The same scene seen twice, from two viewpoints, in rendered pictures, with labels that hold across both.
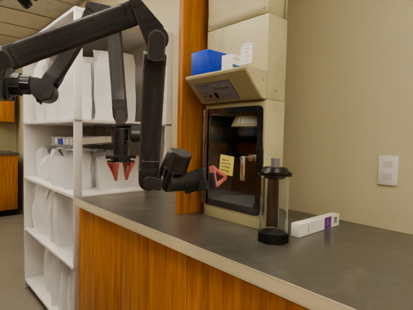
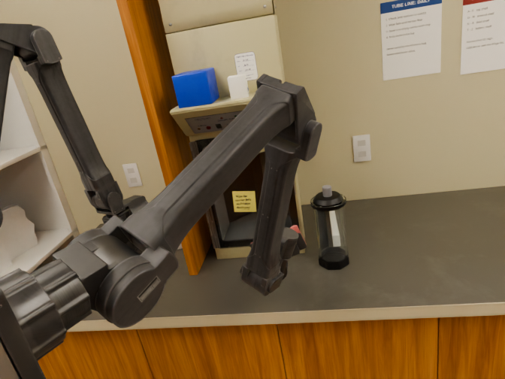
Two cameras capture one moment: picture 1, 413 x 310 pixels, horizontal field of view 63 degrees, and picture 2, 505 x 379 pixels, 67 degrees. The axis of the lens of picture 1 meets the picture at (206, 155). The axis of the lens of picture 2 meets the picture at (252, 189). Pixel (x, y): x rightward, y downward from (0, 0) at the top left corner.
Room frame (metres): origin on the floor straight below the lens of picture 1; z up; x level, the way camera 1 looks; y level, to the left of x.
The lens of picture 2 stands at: (0.36, 0.60, 1.66)
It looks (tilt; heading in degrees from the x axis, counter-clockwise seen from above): 22 degrees down; 323
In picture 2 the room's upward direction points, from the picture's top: 10 degrees counter-clockwise
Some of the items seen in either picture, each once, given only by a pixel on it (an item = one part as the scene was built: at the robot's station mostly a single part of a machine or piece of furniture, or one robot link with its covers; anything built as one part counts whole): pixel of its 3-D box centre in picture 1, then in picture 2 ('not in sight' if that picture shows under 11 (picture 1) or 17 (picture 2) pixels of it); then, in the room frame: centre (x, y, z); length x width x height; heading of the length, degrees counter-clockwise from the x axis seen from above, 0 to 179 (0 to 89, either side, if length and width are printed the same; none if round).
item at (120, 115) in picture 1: (131, 127); (123, 205); (1.33, 0.30, 1.31); 0.11 x 0.09 x 0.12; 103
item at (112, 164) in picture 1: (118, 168); not in sight; (1.31, 0.34, 1.14); 0.07 x 0.07 x 0.09; 42
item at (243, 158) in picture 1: (246, 167); not in sight; (1.21, -0.14, 1.17); 0.05 x 0.03 x 0.10; 132
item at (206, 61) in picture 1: (208, 64); (196, 87); (1.34, 0.00, 1.56); 0.10 x 0.10 x 0.09; 42
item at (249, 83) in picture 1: (223, 87); (230, 116); (1.27, -0.06, 1.46); 0.32 x 0.11 x 0.10; 42
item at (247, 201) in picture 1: (230, 158); (248, 193); (1.31, -0.09, 1.19); 0.30 x 0.01 x 0.40; 42
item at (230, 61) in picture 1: (231, 64); (238, 86); (1.25, -0.08, 1.54); 0.05 x 0.05 x 0.06; 48
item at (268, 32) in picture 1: (253, 125); (246, 143); (1.40, -0.19, 1.33); 0.32 x 0.25 x 0.77; 42
